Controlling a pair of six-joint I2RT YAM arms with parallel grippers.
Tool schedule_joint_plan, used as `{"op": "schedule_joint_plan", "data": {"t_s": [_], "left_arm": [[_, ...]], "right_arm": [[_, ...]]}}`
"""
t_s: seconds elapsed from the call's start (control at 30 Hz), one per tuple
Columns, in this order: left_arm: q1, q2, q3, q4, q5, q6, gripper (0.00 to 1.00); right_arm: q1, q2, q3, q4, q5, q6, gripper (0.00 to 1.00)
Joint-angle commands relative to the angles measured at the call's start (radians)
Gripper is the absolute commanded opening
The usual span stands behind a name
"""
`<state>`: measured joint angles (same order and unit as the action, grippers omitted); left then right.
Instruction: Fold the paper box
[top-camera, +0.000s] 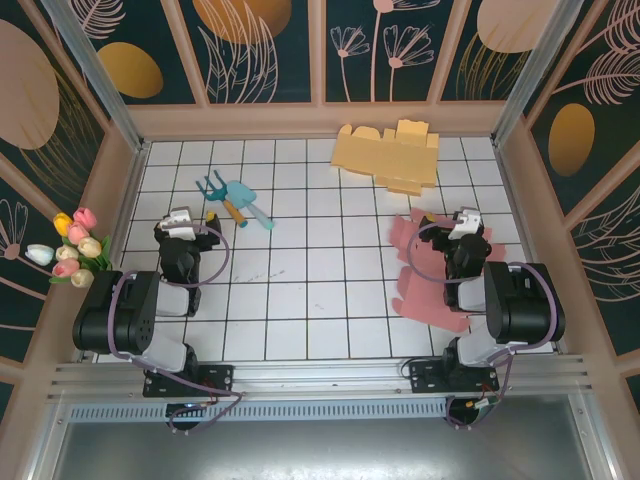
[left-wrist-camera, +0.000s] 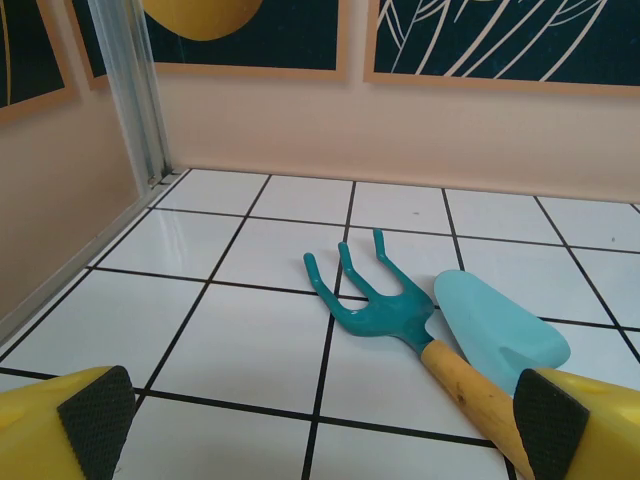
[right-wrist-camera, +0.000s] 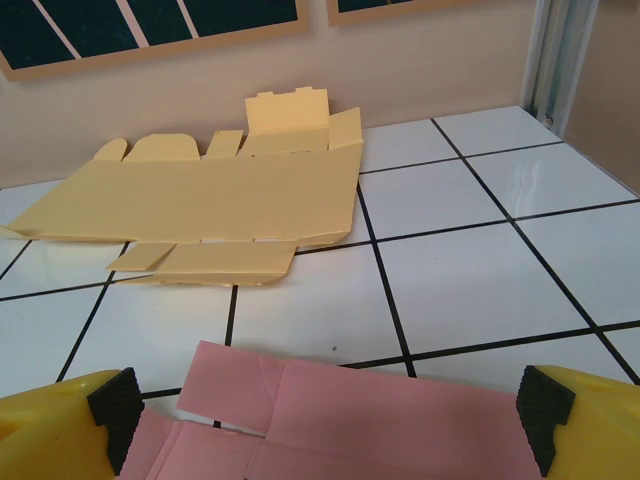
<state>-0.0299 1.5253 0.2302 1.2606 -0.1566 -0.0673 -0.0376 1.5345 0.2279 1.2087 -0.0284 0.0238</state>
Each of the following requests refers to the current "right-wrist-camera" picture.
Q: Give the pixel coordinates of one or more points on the aluminium frame post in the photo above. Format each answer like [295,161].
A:
[555,60]

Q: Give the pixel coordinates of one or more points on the yellow paper box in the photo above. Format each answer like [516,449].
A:
[200,200]

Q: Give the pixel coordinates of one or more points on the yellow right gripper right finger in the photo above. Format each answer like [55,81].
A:
[595,425]

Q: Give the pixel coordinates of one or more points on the dark wall panel, pink flowers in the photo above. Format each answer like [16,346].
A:
[100,30]

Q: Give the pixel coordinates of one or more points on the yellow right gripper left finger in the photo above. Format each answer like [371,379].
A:
[55,430]

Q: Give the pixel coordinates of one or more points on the pink paper box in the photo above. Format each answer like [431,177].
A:
[350,425]

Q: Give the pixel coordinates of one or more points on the dark wall panel, pale disc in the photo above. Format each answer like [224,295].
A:
[400,5]

